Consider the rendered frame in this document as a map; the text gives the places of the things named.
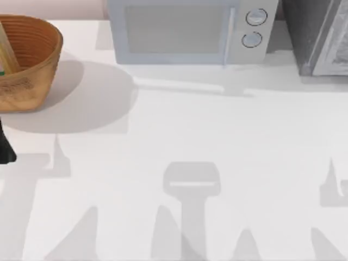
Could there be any microwave oven door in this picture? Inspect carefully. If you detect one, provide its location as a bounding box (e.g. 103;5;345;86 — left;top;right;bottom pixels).
106;0;241;66

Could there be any round microwave knob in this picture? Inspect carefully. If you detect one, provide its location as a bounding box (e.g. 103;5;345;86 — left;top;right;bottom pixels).
245;8;269;27
241;31;263;49

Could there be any pale microwave oven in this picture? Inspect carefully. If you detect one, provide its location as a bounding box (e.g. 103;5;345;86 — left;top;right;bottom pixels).
105;0;280;66

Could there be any brown woven basket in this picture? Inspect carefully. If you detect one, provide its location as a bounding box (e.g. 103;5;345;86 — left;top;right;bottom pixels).
0;15;64;113

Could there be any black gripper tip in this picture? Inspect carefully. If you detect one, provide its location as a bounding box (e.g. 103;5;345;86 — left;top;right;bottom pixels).
0;117;17;165

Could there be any pale green bottle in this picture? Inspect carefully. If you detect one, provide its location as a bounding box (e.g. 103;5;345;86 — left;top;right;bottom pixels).
0;21;21;77

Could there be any microwave door handle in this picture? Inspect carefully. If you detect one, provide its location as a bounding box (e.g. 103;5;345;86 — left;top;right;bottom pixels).
223;7;236;67

